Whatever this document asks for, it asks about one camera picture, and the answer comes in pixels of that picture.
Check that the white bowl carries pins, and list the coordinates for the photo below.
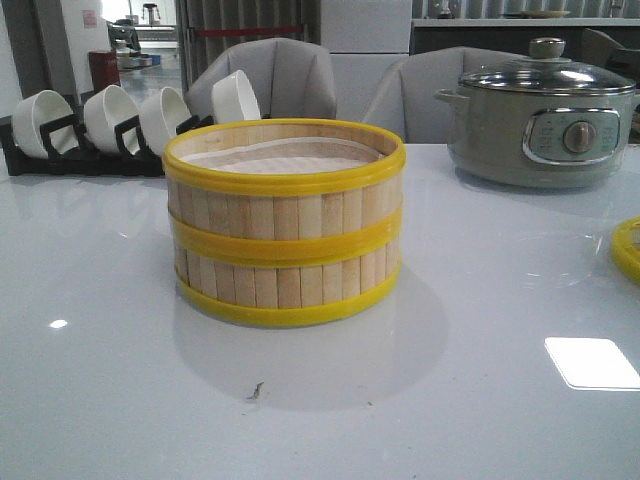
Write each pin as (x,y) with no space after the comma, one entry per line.
(105,110)
(160,114)
(233,99)
(30,114)

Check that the white cabinet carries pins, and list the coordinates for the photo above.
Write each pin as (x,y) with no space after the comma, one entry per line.
(363,39)

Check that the red cylinder bin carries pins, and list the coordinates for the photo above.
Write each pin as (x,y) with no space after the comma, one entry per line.
(104,69)

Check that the bamboo steamer tray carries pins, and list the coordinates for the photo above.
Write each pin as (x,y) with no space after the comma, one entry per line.
(284,220)
(289,296)

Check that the green electric cooking pot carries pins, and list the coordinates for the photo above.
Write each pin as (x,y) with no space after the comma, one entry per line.
(538,140)

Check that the upper tray liner paper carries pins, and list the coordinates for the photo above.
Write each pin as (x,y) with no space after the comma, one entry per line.
(302,155)

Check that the woven bamboo steamer lid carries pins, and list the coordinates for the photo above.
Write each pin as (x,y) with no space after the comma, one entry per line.
(625,248)

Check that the right grey chair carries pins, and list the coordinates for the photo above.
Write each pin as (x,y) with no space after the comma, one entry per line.
(404,100)

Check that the glass pot lid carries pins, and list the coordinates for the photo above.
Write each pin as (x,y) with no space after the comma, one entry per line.
(546,71)

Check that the black dish rack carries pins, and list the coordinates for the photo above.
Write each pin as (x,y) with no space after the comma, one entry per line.
(133,157)

